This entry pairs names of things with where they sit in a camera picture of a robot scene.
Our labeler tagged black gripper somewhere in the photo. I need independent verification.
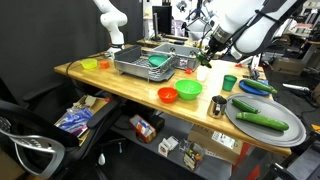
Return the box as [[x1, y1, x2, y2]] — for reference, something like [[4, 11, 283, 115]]
[[198, 39, 224, 67]]

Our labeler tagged small dark green zucchini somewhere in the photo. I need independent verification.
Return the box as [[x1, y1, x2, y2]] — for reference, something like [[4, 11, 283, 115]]
[[195, 53, 213, 69]]

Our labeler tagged green plastic bowl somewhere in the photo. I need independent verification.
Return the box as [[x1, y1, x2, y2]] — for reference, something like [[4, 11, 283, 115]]
[[174, 78, 203, 101]]

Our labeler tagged teal bowl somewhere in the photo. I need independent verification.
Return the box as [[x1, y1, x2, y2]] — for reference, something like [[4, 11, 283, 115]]
[[148, 54, 169, 68]]

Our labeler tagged red plastic bowl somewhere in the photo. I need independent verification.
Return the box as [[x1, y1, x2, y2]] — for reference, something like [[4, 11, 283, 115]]
[[157, 86, 179, 104]]

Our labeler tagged short dark green zucchini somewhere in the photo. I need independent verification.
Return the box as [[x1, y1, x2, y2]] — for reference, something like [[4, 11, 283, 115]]
[[231, 98, 260, 115]]

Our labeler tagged round grey tray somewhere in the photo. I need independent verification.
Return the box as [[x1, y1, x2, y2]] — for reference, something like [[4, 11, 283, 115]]
[[225, 92, 307, 148]]

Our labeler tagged yellow plastic bowl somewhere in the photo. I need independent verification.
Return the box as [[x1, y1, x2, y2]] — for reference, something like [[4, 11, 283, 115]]
[[80, 58, 99, 70]]

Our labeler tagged white plastic cup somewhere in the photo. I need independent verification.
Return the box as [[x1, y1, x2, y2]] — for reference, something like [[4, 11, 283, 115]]
[[196, 65, 210, 82]]

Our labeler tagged grey plastic bin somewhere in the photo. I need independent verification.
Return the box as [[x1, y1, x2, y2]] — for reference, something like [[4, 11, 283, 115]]
[[151, 43, 204, 71]]

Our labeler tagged tilted grey tub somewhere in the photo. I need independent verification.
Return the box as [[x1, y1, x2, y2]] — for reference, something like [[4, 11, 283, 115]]
[[185, 18, 211, 42]]

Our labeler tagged green plastic cup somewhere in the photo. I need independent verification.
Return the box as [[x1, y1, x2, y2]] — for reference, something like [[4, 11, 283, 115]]
[[222, 74, 238, 92]]

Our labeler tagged small metal pitcher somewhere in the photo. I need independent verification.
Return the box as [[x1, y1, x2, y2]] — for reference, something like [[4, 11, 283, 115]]
[[207, 95, 228, 120]]

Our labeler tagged blue plate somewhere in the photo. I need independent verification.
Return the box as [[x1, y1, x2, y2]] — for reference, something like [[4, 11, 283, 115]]
[[238, 78, 271, 97]]

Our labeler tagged black computer monitor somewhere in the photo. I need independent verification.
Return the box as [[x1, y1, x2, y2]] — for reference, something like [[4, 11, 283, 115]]
[[152, 4, 173, 36]]

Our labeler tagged medium green cucumber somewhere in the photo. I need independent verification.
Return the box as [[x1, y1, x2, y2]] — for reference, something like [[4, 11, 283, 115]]
[[243, 78, 278, 95]]

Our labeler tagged grey dish rack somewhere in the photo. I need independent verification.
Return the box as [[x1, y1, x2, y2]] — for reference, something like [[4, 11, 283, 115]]
[[113, 44, 177, 83]]

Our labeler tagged labelled cardboard box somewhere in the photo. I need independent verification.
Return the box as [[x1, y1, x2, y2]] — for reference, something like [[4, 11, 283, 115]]
[[187, 124, 244, 165]]

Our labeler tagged plain brown cardboard box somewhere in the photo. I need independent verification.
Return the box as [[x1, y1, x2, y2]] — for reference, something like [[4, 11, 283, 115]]
[[271, 57, 306, 76]]

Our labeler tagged long green cucumber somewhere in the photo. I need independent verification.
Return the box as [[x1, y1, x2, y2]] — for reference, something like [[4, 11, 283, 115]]
[[236, 111, 290, 132]]

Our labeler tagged colourful small carton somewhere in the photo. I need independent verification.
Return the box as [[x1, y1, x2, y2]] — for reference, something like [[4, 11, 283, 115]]
[[129, 114, 157, 144]]

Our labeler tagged silver tube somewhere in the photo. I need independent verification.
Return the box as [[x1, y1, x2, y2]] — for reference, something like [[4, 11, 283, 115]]
[[282, 83, 313, 93]]

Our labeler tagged small white box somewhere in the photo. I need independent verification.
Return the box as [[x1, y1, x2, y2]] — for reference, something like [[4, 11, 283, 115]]
[[157, 135, 180, 158]]

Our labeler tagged clear plastic container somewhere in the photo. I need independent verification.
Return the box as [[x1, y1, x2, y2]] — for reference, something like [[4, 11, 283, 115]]
[[181, 139, 206, 172]]

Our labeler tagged small orange cup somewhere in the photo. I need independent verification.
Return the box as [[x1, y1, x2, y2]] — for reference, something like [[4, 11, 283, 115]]
[[99, 59, 111, 70]]

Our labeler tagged open cardboard box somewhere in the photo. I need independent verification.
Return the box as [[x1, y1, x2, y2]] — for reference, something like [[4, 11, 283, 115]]
[[54, 94, 111, 146]]

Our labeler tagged blue plastic bag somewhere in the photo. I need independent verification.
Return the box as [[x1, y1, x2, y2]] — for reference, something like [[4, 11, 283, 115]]
[[54, 106, 94, 138]]

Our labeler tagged black office chair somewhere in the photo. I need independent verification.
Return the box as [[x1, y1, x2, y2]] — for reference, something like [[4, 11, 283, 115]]
[[0, 76, 129, 180]]

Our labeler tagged white metal bracket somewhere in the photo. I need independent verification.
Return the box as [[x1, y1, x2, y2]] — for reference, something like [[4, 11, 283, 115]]
[[248, 54, 263, 81]]

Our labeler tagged black table cable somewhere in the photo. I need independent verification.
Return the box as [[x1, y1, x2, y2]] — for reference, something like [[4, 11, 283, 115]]
[[65, 51, 113, 78]]

